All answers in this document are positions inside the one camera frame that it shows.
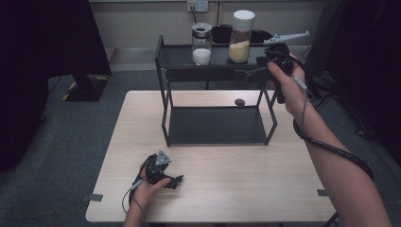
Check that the small dark round pebble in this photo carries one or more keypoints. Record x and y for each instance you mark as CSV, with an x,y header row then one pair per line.
x,y
240,102

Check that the tall jar with yellow powder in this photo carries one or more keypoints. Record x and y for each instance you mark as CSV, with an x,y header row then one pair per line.
x,y
239,50

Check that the black round object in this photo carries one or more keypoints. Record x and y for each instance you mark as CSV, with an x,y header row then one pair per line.
x,y
220,34

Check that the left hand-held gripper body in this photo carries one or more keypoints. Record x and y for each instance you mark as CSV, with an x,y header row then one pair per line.
x,y
157,167

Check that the black two-tier metal rack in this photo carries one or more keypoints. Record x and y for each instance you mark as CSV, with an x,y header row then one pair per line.
x,y
217,126

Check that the person's right hand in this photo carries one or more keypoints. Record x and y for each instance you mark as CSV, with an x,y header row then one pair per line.
x,y
290,91

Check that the white wall socket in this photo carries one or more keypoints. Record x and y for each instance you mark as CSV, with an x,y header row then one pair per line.
x,y
198,5

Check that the glass jar with white powder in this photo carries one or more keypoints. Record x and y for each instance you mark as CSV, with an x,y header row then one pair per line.
x,y
201,56

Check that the black stand base striped tape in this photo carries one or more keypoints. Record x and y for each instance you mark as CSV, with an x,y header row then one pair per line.
x,y
85,90

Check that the person's left hand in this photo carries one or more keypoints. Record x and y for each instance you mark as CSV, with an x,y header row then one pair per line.
x,y
148,192

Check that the dark curtain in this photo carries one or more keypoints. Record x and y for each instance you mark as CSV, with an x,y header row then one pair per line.
x,y
38,63
369,63

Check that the grey tape piece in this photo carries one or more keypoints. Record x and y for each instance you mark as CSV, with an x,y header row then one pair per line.
x,y
95,197
322,192

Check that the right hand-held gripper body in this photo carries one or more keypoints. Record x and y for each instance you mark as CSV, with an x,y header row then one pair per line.
x,y
279,52

